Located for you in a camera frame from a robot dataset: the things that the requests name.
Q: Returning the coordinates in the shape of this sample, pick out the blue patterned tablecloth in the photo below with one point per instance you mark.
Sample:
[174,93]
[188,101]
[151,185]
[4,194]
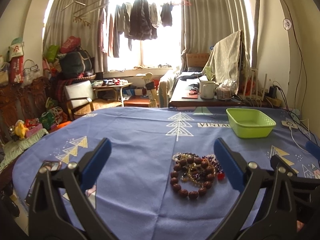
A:
[133,195]

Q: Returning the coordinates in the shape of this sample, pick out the yellow plush toy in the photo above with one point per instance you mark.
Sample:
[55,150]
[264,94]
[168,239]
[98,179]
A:
[20,129]

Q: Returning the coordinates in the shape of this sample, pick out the smartphone on table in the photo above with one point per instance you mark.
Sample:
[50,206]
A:
[46,167]

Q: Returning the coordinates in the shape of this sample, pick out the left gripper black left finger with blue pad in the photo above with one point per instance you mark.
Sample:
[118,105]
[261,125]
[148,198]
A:
[48,217]

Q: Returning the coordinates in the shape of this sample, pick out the right grey curtain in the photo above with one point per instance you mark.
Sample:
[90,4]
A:
[206,22]

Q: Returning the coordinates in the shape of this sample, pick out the white enamel mug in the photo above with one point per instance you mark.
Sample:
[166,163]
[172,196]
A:
[207,89]

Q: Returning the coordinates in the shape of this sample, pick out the white wifi router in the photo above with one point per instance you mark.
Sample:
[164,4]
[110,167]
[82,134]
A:
[253,89]

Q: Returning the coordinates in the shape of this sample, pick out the white charger hub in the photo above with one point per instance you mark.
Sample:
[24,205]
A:
[289,124]

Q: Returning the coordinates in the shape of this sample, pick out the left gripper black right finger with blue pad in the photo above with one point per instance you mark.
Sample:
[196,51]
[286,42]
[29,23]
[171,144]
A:
[276,218]

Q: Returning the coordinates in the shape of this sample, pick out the dark hanging jacket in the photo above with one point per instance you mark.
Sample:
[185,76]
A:
[140,21]

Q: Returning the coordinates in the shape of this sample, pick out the left grey curtain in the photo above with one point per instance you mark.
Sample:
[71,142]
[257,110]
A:
[82,19]

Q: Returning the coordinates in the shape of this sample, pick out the dark duffel bag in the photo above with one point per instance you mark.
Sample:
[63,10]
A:
[75,63]

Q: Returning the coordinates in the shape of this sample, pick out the cloth covered monitor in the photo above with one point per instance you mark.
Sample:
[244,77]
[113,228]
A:
[228,60]

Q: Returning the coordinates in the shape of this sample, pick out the grey curtain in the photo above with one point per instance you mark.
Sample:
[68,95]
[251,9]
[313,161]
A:
[206,22]
[82,19]

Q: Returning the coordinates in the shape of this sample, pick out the small white side table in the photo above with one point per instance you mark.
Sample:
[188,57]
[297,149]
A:
[115,92]

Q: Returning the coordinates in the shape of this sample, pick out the plastic wrapped jar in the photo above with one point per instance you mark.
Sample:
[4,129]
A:
[227,89]

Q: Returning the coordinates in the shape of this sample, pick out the green plastic basket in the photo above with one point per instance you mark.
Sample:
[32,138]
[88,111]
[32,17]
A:
[249,123]

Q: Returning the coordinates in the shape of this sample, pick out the wooden armchair white back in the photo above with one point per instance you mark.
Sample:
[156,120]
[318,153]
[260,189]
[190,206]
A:
[81,100]

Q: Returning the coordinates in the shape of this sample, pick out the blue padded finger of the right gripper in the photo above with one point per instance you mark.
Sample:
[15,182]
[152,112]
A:
[313,149]

